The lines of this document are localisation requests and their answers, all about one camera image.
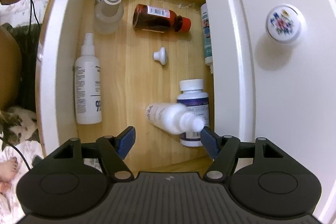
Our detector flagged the brown bottle red cap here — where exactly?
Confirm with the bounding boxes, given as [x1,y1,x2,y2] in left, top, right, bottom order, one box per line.
[132,4,191,33]

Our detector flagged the loose white drawer knob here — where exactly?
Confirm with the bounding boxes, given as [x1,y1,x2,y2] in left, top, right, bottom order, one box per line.
[153,47,167,65]

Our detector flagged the small translucent white bottle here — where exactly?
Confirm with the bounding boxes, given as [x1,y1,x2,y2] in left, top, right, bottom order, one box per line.
[145,103,205,135]

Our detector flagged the white spray bottle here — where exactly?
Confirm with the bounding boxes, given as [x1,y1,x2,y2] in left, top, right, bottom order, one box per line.
[74,33,102,124]

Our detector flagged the bare foot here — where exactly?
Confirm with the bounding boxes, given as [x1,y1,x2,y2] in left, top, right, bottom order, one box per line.
[0,157,18,190]

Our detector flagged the tabby cat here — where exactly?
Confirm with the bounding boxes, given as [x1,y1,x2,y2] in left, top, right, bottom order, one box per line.
[1,106,40,149]

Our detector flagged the white wooden drawer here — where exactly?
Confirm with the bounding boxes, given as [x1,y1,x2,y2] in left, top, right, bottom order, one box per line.
[36,0,335,223]

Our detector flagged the teal pink printed tube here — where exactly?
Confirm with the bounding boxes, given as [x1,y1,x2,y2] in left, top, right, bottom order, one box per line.
[201,3,213,74]

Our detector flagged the frosted pump jar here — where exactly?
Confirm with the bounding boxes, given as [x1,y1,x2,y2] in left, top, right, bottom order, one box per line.
[94,0,124,35]

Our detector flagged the black cable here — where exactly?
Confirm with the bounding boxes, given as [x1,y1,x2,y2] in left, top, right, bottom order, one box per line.
[0,134,31,172]

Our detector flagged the floral ceramic drawer knob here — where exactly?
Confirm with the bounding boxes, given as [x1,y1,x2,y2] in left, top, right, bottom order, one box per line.
[265,4,304,45]

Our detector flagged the white blue pill bottle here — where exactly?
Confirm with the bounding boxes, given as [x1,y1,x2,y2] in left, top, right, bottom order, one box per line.
[177,79,210,147]

